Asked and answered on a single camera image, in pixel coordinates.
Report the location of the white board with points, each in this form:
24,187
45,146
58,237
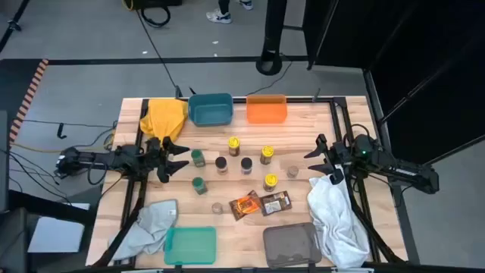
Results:
57,235

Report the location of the green-lid spice jar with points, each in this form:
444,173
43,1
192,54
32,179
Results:
199,185
198,158

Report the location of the person's leg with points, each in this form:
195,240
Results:
223,4

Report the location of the small cork-top saffron jar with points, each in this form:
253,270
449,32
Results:
217,208

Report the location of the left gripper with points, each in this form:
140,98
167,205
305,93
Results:
155,157

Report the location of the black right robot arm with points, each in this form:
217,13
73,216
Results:
394,167

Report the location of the grey translucent plastic bin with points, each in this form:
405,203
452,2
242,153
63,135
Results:
291,245

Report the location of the black hook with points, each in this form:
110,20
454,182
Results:
60,130

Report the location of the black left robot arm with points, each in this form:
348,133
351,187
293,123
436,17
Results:
94,159

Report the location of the black tripod leg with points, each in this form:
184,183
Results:
13,24

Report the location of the orange translucent plastic bin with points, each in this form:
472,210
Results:
266,110

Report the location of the silver foil packet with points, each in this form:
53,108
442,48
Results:
276,203

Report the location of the teal plastic bin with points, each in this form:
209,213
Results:
190,246

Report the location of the person's shoe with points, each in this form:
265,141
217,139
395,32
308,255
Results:
219,16
246,4

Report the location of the black-lid purple-label spice jar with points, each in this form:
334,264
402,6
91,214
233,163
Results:
246,165

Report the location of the blue-grey plastic bin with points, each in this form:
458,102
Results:
210,112

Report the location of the black pole with base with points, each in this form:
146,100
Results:
273,30

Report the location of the small cork-top glass jar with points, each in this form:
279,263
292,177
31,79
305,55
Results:
292,171

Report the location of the white cloth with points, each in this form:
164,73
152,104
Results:
335,221

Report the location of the black partition wall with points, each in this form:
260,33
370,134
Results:
417,57

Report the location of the orange foil spice packet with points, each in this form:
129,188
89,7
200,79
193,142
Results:
244,204

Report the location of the yellow cloth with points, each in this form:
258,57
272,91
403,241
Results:
164,117

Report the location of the yellow-lid dark spice jar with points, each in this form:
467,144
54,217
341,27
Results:
233,146
270,182
266,154

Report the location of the black metal table frame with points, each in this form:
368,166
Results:
336,113

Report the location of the black-lid orange-label turmeric jar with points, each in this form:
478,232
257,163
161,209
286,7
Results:
221,164

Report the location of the grey cloth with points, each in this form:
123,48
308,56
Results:
151,223

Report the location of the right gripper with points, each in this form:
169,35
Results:
341,155

